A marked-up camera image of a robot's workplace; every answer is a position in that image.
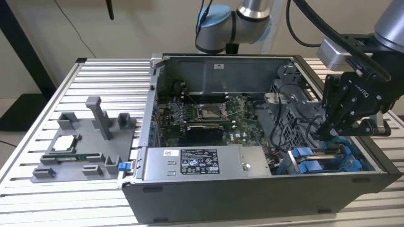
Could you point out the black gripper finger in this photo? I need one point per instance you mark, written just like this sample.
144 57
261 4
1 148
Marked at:
360 126
329 106

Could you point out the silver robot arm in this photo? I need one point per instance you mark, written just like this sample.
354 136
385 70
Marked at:
220 30

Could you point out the grey disk bay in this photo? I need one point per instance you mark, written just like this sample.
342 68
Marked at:
334 165

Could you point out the grey perforated metal cage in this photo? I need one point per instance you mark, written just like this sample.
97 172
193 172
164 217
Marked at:
292 132

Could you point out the green motherboard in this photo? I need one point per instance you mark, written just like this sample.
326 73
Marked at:
249 132

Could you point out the CPU socket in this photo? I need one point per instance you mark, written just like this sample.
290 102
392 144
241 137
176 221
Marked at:
209 112

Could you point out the black open PC case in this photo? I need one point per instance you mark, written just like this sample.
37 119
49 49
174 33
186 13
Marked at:
220 201

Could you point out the silver power supply unit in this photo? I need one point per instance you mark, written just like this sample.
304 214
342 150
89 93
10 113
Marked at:
157 163

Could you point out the blue case latch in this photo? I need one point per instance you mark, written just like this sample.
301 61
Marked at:
122 166

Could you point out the grey parts rack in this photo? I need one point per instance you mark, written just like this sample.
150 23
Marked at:
94 142

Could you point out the black hanging rod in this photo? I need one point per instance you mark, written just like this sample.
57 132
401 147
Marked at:
109 9

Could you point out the green RAM stick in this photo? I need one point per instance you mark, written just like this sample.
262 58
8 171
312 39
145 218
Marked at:
77 157

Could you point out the silver CPU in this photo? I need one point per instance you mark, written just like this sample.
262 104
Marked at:
64 143

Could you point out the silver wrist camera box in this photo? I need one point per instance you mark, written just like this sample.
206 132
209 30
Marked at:
334 54

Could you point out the black upright post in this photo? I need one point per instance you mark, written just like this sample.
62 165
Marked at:
21 47

